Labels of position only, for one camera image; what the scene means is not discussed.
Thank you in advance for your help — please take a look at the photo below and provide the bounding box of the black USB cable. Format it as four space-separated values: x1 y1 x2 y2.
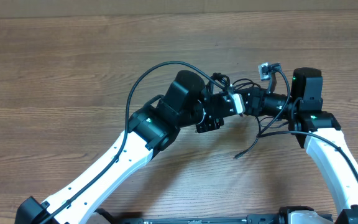
208 72 264 160

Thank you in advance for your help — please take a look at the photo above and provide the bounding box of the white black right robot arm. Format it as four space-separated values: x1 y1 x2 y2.
235 64 358 223

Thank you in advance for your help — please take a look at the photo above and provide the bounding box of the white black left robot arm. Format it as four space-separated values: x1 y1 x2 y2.
15 70 244 224

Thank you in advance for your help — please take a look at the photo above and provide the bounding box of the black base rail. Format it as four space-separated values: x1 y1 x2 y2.
94 205 334 224

